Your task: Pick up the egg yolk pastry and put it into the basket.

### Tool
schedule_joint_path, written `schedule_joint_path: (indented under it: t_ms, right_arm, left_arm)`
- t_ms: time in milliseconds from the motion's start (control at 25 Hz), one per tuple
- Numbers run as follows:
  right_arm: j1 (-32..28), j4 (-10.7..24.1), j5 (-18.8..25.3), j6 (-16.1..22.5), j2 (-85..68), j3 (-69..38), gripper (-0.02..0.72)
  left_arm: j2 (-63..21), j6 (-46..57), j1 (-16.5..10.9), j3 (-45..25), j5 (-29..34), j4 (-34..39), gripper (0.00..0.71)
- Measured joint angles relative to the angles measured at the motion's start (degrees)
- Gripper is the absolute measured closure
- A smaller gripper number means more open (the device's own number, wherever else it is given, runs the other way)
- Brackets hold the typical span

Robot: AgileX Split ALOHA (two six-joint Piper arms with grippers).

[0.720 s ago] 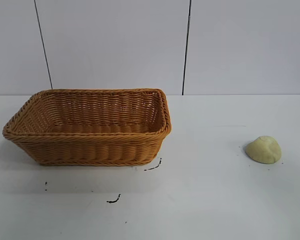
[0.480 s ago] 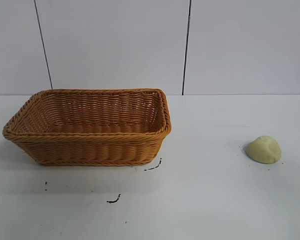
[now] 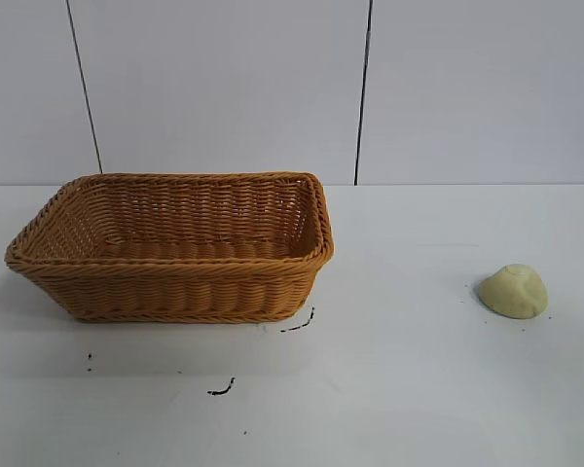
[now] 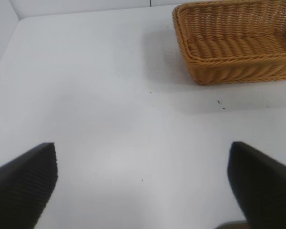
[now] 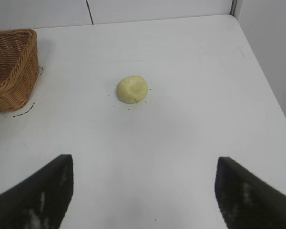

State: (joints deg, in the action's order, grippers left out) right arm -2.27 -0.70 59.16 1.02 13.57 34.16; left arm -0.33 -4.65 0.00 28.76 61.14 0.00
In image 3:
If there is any brown woven wicker basket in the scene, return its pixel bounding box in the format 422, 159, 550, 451
4, 169, 336, 325

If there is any pale yellow egg yolk pastry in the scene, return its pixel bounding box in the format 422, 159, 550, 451
477, 263, 550, 320

